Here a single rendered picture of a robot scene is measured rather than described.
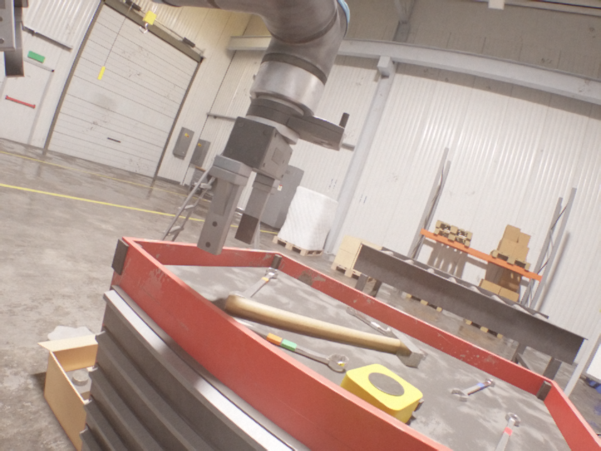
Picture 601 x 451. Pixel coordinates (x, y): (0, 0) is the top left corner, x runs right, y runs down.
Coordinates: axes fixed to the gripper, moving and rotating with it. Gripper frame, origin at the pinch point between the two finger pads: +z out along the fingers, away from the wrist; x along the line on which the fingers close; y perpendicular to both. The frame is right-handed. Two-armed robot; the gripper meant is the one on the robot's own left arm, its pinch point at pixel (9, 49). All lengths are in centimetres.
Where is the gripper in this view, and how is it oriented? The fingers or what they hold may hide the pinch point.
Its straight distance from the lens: 50.7
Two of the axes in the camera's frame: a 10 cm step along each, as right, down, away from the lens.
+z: 0.3, 9.6, 2.6
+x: -6.4, -1.8, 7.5
